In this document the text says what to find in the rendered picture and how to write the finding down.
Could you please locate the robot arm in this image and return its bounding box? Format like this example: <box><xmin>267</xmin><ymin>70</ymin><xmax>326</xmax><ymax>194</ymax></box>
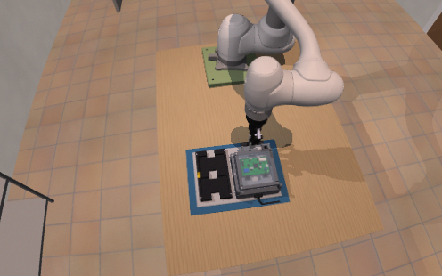
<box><xmin>209</xmin><ymin>0</ymin><xmax>344</xmax><ymax>121</ymax></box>

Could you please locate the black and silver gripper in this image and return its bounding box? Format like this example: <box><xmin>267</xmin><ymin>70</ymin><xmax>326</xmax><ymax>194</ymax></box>
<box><xmin>246</xmin><ymin>115</ymin><xmax>267</xmax><ymax>149</ymax></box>

